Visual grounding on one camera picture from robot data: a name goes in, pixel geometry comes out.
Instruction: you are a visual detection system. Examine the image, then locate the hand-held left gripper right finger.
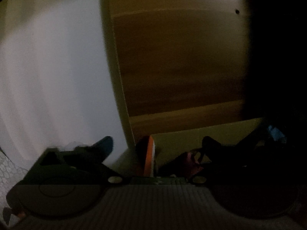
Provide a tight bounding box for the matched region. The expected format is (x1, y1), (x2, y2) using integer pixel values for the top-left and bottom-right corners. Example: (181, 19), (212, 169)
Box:
(192, 136), (288, 185)

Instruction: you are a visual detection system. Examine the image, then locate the orange cardboard box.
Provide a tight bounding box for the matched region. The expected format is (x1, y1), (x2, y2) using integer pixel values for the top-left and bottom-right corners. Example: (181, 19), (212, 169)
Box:
(113, 117), (288, 178)

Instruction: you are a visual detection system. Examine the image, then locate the pink red packet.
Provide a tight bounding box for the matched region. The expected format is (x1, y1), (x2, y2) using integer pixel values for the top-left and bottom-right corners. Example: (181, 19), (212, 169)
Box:
(177, 151), (204, 180)

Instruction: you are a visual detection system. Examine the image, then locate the grey leaf-patterned cloth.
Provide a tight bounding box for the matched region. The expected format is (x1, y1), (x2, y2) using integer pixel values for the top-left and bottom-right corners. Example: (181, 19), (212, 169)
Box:
(0, 146), (31, 228)

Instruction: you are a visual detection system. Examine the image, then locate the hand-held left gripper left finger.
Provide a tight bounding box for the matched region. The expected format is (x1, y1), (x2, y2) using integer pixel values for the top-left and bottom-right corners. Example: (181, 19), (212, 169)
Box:
(31, 136), (124, 185)

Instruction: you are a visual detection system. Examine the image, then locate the blue and white cloth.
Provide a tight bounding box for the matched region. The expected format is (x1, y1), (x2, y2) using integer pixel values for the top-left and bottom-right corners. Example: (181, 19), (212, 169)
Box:
(266, 125), (288, 144)

